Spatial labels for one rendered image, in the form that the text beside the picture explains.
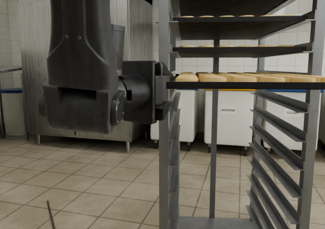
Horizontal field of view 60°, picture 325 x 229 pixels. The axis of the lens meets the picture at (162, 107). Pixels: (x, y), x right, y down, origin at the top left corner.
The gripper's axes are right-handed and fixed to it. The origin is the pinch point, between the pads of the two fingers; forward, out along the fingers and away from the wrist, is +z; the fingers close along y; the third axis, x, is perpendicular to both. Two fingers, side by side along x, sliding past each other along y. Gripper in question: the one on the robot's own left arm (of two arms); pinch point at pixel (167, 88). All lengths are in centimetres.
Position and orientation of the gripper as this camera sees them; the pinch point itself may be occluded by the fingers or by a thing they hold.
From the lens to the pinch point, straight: 53.6
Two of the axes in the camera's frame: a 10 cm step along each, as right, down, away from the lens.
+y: 0.0, -9.9, -1.4
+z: 5.7, -1.2, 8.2
